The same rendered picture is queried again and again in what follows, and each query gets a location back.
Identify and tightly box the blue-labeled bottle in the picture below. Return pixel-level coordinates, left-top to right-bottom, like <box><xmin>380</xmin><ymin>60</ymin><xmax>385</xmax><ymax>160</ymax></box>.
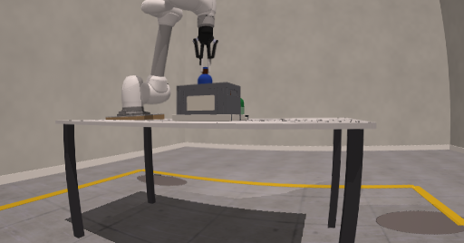
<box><xmin>198</xmin><ymin>67</ymin><xmax>212</xmax><ymax>83</ymax></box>

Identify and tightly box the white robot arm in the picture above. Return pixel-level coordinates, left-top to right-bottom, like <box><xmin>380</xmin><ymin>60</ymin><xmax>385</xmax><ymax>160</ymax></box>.
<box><xmin>117</xmin><ymin>0</ymin><xmax>217</xmax><ymax>116</ymax></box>

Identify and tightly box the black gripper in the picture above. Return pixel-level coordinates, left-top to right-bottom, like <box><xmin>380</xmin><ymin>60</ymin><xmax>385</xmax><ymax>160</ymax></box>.
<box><xmin>193</xmin><ymin>25</ymin><xmax>218</xmax><ymax>73</ymax></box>

